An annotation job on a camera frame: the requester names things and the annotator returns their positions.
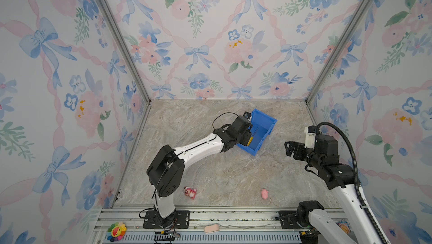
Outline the yellow handled screwdriver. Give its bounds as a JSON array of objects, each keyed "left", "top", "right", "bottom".
[{"left": 249, "top": 125, "right": 268, "bottom": 148}]

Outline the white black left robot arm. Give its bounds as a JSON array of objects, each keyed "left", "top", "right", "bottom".
[{"left": 146, "top": 110, "right": 277, "bottom": 221}]

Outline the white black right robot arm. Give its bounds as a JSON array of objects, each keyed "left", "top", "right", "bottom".
[{"left": 276, "top": 133, "right": 390, "bottom": 244}]

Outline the blue plastic bin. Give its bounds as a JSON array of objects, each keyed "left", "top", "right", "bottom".
[{"left": 237, "top": 109, "right": 277, "bottom": 156}]

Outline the small pink toy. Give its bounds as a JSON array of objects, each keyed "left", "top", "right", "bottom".
[{"left": 261, "top": 188, "right": 269, "bottom": 200}]

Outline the pink red strawberry toy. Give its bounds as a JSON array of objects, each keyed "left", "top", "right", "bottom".
[{"left": 183, "top": 187, "right": 197, "bottom": 200}]

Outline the pink eraser block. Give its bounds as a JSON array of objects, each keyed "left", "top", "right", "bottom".
[{"left": 204, "top": 224, "right": 220, "bottom": 234}]

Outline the rainbow coloured round toy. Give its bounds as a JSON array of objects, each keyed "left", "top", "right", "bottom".
[{"left": 106, "top": 222, "right": 127, "bottom": 242}]

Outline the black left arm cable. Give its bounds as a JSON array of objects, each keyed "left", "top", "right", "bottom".
[{"left": 211, "top": 111, "right": 244, "bottom": 130}]

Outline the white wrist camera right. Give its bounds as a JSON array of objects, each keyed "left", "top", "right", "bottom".
[{"left": 304, "top": 125, "right": 317, "bottom": 149}]

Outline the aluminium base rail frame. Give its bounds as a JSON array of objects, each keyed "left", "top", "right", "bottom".
[{"left": 89, "top": 205, "right": 358, "bottom": 244}]

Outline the aluminium corner frame post right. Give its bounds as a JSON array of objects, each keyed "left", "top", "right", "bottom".
[{"left": 305, "top": 0, "right": 373, "bottom": 106}]

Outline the aluminium corner frame post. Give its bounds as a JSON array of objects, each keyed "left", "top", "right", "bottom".
[
  {"left": 82, "top": 0, "right": 151, "bottom": 104},
  {"left": 305, "top": 0, "right": 373, "bottom": 106}
]

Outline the aluminium corner frame post left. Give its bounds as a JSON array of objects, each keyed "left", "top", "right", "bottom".
[{"left": 82, "top": 0, "right": 151, "bottom": 104}]

